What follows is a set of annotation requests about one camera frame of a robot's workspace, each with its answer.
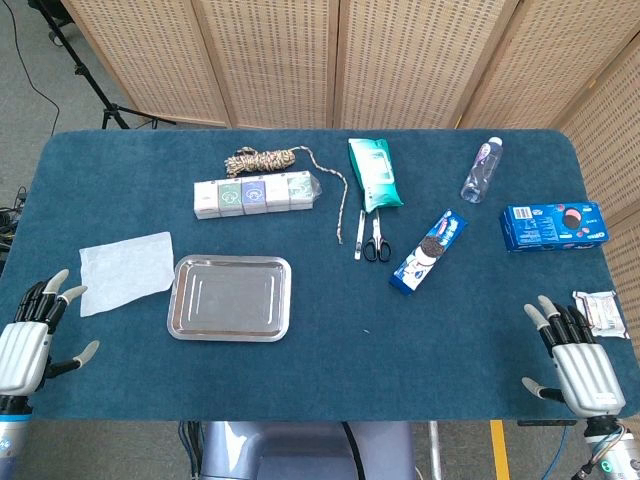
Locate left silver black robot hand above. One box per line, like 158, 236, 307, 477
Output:
0, 268, 101, 399

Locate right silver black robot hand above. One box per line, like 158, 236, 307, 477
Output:
521, 294, 627, 419

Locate white cloth sheet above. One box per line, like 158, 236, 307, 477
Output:
78, 231, 176, 318

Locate rectangular metal tray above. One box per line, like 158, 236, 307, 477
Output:
166, 254, 292, 343

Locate small white snack wrapper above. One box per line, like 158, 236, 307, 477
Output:
572, 289, 631, 340

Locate wide blue cookie box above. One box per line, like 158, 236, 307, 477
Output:
500, 201, 610, 253

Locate silver table leg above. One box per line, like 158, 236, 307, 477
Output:
428, 421, 444, 480

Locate long blue cookie box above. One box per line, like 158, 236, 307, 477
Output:
389, 208, 469, 297

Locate clear plastic water bottle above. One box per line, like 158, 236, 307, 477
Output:
460, 136, 504, 205

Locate black tripod stand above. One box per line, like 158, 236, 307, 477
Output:
32, 0, 177, 130

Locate blue carpet table cover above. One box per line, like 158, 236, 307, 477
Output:
0, 128, 636, 424

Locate multipack of tissue packets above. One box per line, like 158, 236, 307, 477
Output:
193, 170, 322, 221

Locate green wet wipes pack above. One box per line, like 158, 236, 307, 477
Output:
347, 137, 405, 214

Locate grey robot torso base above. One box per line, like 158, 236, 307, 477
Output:
199, 421, 419, 480

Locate blue cable under table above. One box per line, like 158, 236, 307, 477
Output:
542, 424, 572, 480

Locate black cables beside table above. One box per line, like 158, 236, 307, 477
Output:
0, 187, 29, 274

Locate cable bundle under table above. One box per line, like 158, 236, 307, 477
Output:
178, 421, 204, 480

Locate black handled scissors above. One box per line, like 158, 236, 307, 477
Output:
361, 208, 393, 264

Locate braided rope bundle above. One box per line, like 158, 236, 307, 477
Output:
224, 144, 350, 246

